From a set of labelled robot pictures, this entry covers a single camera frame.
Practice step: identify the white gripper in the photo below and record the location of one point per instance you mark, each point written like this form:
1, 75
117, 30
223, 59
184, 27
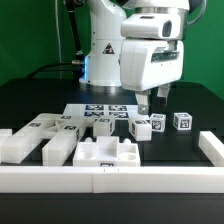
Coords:
145, 64

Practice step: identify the white fence bar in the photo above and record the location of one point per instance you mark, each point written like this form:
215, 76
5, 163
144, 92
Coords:
212, 147
35, 179

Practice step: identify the white tagged cube right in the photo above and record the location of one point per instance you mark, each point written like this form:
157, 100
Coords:
182, 121

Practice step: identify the white chair back part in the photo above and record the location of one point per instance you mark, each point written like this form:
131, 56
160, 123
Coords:
62, 133

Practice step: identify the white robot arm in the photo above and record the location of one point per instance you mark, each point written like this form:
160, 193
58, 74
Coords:
102, 64

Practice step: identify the white left fence block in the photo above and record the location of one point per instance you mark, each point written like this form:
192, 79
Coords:
4, 134

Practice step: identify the white front fence bar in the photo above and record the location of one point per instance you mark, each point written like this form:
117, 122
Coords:
35, 179

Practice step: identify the white right fence bar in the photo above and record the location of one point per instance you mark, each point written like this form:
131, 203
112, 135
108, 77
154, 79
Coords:
212, 147

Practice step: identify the white tagged cube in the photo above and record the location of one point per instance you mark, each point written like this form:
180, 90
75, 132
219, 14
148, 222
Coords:
182, 121
157, 122

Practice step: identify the white fiducial marker sheet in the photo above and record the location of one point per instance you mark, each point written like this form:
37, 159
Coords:
121, 112

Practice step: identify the white tagged cube left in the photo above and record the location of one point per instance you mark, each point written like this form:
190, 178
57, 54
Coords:
157, 122

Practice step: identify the white chair seat part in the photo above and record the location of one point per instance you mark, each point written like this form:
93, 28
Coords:
106, 151

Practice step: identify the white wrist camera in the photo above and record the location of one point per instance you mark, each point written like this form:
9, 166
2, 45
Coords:
153, 26

